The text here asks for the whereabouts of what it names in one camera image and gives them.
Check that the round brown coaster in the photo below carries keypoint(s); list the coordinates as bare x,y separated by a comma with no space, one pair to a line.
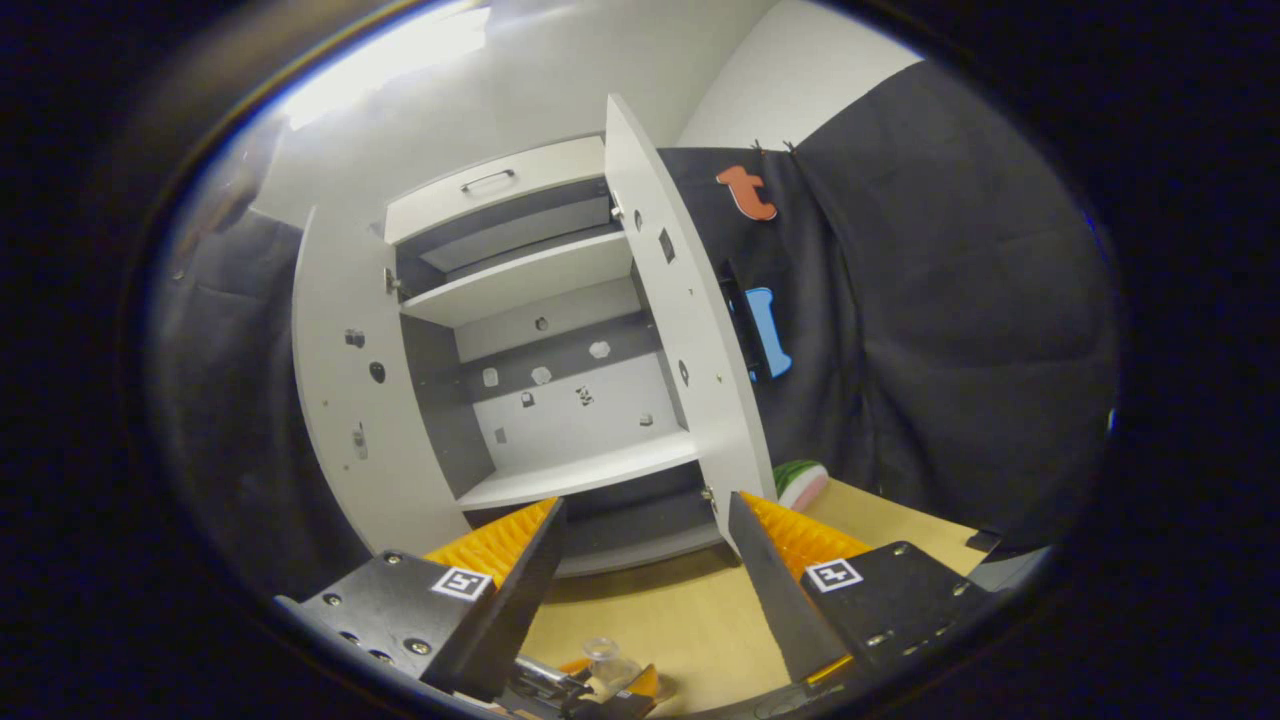
668,688

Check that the white cabinet door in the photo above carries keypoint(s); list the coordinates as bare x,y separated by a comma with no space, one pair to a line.
340,300
690,330

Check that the white cabinet shelf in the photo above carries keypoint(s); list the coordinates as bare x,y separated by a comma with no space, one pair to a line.
530,280

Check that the watermelon slice toy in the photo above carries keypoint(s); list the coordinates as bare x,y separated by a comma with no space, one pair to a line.
800,485

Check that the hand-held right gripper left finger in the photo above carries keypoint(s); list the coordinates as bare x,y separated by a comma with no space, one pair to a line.
520,580

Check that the white cabinet with grey interior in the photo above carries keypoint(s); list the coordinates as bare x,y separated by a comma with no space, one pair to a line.
435,390

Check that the clear plastic bottle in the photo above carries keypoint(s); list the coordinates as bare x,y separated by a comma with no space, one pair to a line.
610,660

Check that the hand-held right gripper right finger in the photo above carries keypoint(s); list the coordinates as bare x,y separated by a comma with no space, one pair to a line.
770,580

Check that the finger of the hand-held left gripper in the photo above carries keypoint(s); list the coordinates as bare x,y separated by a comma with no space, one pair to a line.
574,665
645,682

